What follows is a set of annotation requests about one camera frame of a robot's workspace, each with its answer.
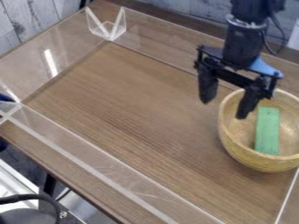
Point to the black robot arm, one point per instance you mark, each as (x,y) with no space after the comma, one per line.
(254,10)

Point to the brown wooden bowl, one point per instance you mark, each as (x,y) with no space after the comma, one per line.
(237,133)

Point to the clear acrylic tray wall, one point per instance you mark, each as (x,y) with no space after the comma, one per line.
(105,114)

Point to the clear acrylic corner bracket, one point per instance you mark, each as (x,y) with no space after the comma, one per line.
(106,30)

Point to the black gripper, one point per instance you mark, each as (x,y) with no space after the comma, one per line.
(236,64)

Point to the green rectangular block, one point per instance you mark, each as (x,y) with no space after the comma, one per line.
(266,130)

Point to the black table leg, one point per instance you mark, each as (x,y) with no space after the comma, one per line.
(49,185)

